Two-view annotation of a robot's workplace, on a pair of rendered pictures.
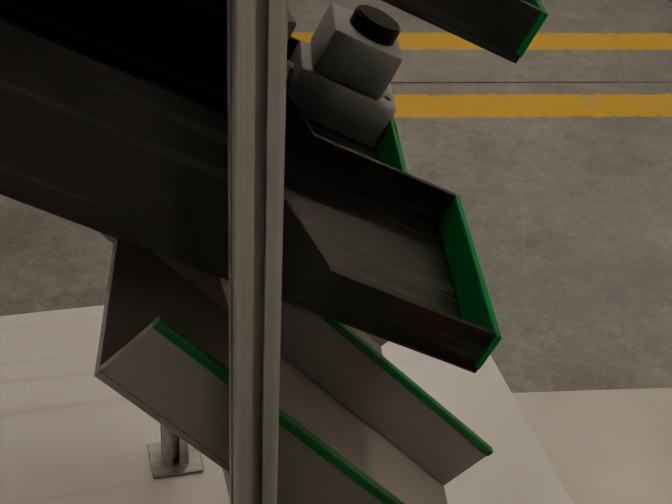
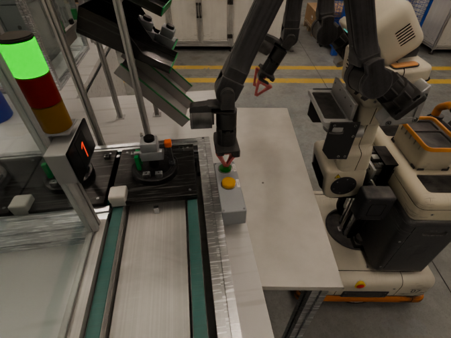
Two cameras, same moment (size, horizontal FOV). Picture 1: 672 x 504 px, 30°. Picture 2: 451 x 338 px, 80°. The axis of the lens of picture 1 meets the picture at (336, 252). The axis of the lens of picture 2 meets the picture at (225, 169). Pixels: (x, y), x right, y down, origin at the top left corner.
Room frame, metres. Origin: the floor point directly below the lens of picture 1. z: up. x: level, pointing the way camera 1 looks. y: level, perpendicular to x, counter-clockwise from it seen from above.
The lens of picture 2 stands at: (-0.33, -0.35, 1.53)
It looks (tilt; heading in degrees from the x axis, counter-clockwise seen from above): 42 degrees down; 8
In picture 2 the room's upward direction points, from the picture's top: straight up
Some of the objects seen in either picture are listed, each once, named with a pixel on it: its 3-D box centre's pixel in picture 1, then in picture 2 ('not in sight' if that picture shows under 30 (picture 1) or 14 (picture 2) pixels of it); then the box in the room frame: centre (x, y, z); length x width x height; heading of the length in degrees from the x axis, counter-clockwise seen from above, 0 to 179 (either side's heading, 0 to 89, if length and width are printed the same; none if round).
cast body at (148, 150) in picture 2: not in sight; (147, 147); (0.25, -0.05, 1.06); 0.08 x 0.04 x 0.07; 105
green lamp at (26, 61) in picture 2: not in sight; (23, 56); (0.04, 0.00, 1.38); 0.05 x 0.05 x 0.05
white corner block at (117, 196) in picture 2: not in sight; (119, 196); (0.13, 0.01, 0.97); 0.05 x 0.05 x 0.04; 16
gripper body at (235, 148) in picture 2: not in sight; (226, 135); (0.30, -0.27, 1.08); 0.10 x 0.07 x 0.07; 15
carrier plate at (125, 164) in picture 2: not in sight; (156, 172); (0.25, -0.06, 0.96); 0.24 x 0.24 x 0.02; 16
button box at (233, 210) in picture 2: not in sight; (228, 190); (0.23, -0.29, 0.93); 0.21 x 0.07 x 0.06; 16
